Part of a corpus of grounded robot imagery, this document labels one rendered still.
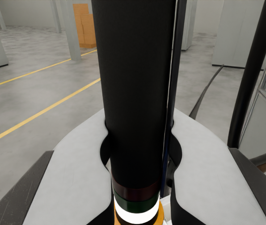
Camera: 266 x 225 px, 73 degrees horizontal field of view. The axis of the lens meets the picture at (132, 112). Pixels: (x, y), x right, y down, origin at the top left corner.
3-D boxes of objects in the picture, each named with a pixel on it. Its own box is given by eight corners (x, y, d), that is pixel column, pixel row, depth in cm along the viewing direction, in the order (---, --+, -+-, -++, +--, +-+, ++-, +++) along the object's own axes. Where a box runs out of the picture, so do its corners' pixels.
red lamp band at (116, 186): (145, 156, 15) (146, 144, 14) (170, 188, 12) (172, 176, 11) (106, 170, 13) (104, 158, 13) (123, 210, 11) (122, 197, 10)
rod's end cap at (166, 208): (171, 207, 19) (172, 196, 18) (183, 225, 18) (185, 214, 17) (154, 216, 19) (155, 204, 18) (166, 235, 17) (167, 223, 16)
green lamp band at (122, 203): (145, 167, 15) (145, 156, 15) (168, 200, 13) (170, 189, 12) (107, 181, 14) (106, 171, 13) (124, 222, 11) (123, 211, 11)
